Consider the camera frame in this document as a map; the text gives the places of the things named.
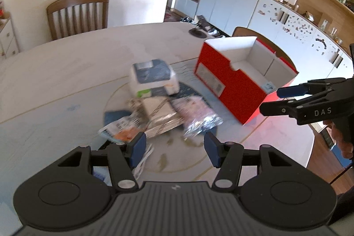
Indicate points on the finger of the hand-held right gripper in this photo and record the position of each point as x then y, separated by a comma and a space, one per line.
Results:
290, 91
276, 108

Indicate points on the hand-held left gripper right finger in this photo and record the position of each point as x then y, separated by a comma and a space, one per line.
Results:
211, 149

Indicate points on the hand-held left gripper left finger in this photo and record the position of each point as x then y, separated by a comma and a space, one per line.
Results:
138, 148

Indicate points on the white orange chicken snack packet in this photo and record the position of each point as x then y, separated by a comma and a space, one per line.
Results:
121, 132

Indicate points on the red cardboard box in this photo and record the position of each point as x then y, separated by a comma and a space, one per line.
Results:
240, 92

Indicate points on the pink silver snack packet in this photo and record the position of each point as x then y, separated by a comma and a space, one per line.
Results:
193, 111

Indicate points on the white blue wet wipes pack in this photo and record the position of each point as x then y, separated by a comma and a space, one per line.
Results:
152, 75

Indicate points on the white marble desktop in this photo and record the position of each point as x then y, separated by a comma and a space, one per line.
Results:
69, 73

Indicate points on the person's right hand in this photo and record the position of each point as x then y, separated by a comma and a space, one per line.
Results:
347, 151

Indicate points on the wooden slat-back chair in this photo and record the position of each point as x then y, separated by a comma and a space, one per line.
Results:
77, 14
286, 57

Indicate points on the blue plastic object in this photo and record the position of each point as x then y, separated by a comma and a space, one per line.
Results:
338, 154

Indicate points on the drinking glass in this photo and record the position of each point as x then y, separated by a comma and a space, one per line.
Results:
333, 32

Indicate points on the small standing card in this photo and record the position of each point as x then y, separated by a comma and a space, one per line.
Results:
325, 24

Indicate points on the white slipper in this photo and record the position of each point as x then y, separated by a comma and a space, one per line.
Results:
217, 32

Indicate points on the black phone stand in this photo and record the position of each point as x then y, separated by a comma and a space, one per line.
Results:
198, 32

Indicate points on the white cabinet unit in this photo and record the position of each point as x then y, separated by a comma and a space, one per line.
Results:
221, 6

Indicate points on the black white sneaker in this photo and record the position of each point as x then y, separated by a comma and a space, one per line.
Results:
191, 19
184, 19

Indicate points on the patterned doormat rug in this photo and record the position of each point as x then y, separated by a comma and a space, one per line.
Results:
174, 16

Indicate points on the white drawer unit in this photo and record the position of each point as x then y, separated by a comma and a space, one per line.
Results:
8, 39

